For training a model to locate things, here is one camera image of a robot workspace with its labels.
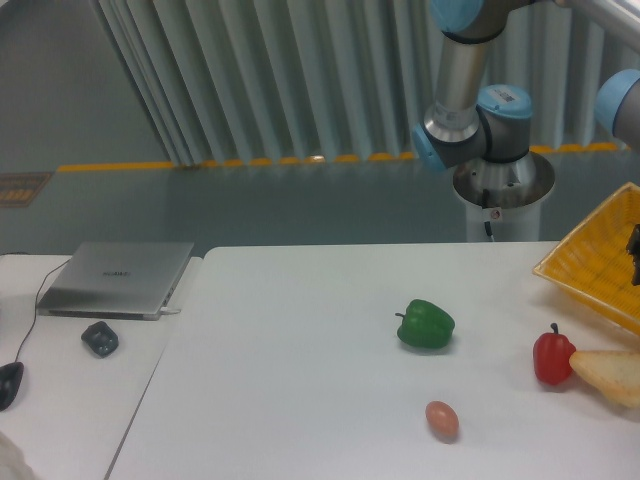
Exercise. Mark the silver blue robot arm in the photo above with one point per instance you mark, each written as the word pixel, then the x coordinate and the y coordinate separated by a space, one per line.
pixel 482 133

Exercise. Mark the small black plastic holder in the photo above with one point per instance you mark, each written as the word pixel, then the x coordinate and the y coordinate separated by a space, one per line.
pixel 101 339

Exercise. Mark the silver closed laptop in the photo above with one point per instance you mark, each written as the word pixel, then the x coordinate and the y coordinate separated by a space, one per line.
pixel 117 280

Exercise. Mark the yellow plastic basket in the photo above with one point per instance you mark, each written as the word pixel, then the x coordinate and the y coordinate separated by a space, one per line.
pixel 591 263

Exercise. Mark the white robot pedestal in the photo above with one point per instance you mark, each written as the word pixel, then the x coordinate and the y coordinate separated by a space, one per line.
pixel 503 202

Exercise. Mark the brown egg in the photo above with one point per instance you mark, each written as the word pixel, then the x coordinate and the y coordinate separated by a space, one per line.
pixel 442 420

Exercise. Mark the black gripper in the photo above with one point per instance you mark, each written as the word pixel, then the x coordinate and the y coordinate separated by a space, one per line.
pixel 633 250

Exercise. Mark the toast bread slice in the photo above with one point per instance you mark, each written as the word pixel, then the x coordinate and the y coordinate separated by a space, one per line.
pixel 615 374

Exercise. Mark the red bell pepper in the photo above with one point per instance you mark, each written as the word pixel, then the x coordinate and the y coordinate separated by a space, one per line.
pixel 551 355

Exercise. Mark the white cloth corner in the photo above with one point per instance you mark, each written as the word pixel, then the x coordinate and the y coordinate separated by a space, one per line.
pixel 13 465

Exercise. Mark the black computer mouse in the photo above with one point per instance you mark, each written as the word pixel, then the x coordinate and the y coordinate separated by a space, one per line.
pixel 11 376

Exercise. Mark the green bell pepper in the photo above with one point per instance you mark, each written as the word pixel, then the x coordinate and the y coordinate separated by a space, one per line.
pixel 425 325

